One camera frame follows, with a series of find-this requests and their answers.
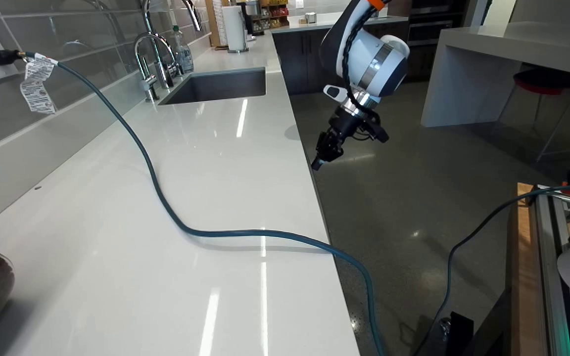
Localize tall chrome faucet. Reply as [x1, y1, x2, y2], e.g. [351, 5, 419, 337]
[140, 0, 203, 90]

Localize teal power cable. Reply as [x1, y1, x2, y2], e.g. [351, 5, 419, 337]
[0, 47, 570, 356]

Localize grey undermount sink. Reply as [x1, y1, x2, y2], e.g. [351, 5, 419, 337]
[157, 66, 268, 106]

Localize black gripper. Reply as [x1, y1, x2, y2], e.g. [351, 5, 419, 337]
[308, 102, 389, 171]

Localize wooden-edged robot table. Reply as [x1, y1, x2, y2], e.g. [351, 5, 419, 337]
[506, 181, 570, 356]

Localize crumpled clear tape label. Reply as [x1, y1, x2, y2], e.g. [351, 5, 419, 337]
[17, 53, 58, 118]

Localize white paper towel roll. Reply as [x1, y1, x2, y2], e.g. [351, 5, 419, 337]
[221, 3, 250, 55]

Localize white kitchen island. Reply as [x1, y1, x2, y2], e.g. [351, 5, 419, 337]
[419, 21, 570, 130]

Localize small chrome faucet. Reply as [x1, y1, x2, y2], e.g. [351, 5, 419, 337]
[130, 31, 175, 102]

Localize small black floor box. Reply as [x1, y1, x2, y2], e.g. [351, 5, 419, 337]
[436, 310, 476, 356]

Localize red stool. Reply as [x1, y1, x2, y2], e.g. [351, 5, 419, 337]
[512, 66, 570, 128]

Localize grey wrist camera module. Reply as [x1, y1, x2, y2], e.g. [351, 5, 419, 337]
[322, 82, 351, 106]

